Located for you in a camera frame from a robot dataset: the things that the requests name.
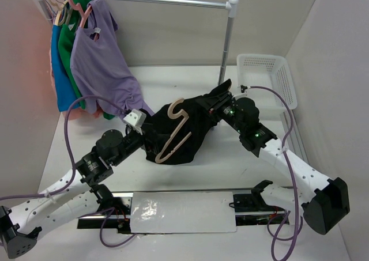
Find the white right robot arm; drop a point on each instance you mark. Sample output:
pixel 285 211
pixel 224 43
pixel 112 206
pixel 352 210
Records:
pixel 322 201

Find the pink hanger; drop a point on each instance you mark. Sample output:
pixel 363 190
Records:
pixel 82 16

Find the blue t shirt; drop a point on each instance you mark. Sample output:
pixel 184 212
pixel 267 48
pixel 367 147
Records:
pixel 63 88

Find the black t shirt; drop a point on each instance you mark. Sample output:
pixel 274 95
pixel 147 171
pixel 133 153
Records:
pixel 158 127

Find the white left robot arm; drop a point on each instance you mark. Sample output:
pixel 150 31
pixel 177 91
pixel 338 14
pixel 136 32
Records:
pixel 78 193

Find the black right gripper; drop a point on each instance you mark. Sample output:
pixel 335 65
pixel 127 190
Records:
pixel 213 103

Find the green t shirt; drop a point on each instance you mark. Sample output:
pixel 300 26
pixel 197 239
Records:
pixel 65 46

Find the purple t shirt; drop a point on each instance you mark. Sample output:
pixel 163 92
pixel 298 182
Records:
pixel 99 68

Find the white plastic basket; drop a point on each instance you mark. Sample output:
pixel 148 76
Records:
pixel 269 71

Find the silver clothes rack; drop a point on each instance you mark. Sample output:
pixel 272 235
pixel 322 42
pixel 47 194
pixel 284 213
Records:
pixel 231 6

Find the beige wooden hanger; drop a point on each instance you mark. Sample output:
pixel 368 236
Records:
pixel 172 115

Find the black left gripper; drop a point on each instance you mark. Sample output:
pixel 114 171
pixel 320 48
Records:
pixel 139 133

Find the white base cover plate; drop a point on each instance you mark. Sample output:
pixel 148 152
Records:
pixel 182 212

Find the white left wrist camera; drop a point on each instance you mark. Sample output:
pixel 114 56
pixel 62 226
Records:
pixel 135 120

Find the beige hanger on rack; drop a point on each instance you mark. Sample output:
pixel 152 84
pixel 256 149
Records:
pixel 60 11

